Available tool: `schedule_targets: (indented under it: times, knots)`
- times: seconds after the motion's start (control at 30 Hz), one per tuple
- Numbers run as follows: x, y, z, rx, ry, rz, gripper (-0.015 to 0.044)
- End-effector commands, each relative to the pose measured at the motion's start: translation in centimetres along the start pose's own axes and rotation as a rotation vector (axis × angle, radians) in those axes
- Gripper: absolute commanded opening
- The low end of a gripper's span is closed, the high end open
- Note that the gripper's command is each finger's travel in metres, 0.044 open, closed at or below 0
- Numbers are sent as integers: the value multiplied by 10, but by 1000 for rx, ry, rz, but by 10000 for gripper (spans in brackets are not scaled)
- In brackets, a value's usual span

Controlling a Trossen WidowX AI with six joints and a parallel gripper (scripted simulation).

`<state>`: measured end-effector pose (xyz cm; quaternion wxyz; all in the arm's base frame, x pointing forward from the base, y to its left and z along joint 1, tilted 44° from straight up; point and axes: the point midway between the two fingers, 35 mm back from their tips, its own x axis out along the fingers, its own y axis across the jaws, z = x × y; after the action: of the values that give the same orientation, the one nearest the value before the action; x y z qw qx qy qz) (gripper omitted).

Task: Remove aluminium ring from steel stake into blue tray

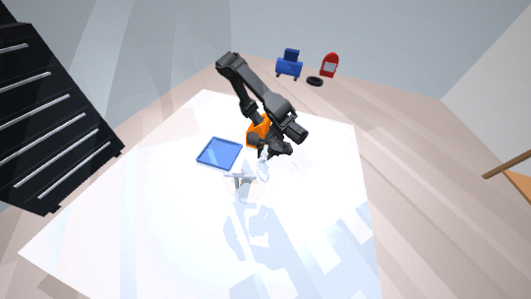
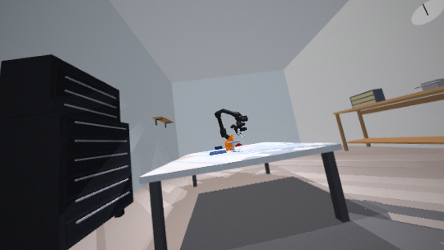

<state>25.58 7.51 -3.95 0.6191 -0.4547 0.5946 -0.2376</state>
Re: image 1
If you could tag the blue tray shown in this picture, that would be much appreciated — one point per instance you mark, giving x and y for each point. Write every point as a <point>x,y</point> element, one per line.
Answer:
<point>219,153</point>

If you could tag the grey metal t-shaped stake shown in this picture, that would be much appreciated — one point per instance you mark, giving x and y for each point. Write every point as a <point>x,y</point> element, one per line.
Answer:
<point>236,177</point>

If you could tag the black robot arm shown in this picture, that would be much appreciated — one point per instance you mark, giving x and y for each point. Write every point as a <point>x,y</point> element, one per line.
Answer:
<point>235,69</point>

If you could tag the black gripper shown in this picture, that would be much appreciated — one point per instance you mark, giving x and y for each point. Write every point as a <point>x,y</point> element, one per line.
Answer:
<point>253,139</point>

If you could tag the grey metal ring with small tab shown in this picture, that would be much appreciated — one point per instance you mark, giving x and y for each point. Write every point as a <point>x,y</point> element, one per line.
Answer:
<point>262,159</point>

